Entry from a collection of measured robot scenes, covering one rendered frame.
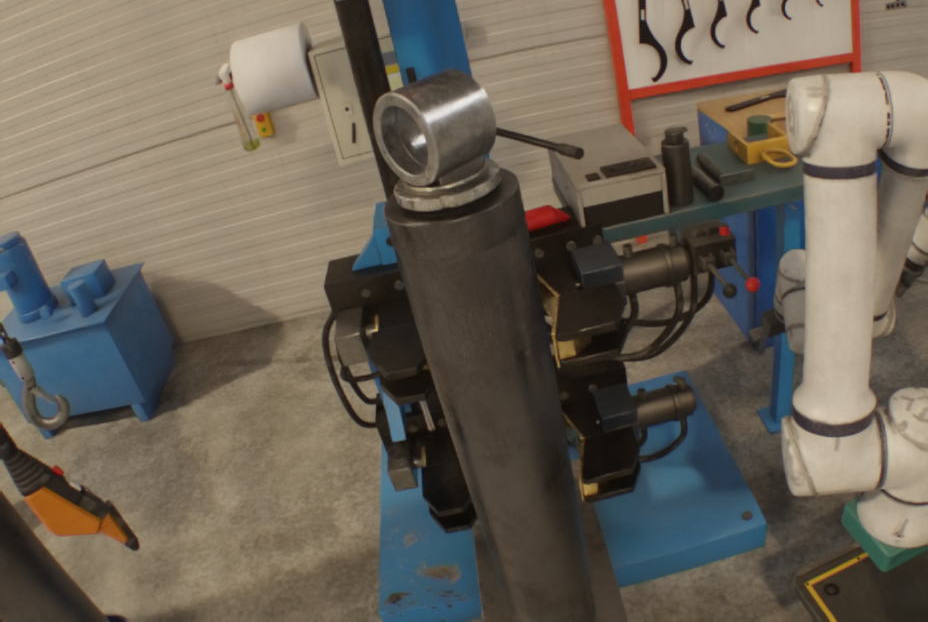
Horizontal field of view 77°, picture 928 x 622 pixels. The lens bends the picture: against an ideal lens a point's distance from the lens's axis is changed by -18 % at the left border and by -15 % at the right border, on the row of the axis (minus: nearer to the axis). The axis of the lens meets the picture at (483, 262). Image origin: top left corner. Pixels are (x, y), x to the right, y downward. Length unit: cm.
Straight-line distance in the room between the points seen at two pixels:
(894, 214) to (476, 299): 72
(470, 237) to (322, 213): 274
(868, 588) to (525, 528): 93
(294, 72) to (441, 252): 133
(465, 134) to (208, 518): 228
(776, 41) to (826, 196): 284
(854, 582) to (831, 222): 107
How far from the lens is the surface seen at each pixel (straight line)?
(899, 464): 130
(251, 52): 229
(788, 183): 197
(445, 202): 100
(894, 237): 128
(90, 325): 346
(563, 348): 155
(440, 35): 180
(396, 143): 107
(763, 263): 283
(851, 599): 186
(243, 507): 293
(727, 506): 227
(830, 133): 104
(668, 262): 175
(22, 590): 192
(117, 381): 364
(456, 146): 98
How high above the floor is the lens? 187
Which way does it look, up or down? 28 degrees down
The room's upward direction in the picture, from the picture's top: 13 degrees counter-clockwise
